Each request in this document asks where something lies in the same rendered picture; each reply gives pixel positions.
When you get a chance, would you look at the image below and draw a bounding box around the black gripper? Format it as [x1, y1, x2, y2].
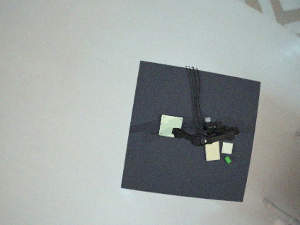
[207, 125, 229, 135]

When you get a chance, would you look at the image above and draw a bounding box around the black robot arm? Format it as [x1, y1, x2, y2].
[172, 121, 240, 146]

